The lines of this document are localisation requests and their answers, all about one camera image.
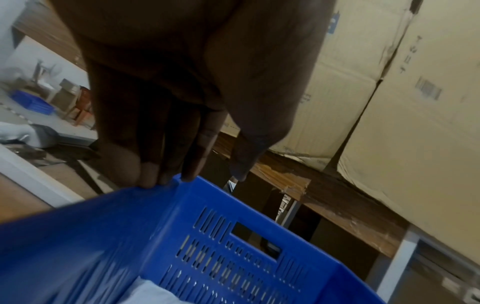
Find person's left hand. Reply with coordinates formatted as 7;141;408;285
48;0;339;190

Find cardboard box with blue logo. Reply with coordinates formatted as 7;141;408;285
337;0;480;265

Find white metal shelf leg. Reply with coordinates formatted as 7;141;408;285
375;228;421;304

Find brown wooden chair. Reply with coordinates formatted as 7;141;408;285
67;88;95;127

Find plain cardboard box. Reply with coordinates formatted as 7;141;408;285
221;0;414;172

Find small blue crate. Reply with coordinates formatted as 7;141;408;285
11;89;55;116

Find blue plastic crate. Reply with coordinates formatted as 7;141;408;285
0;175;386;304

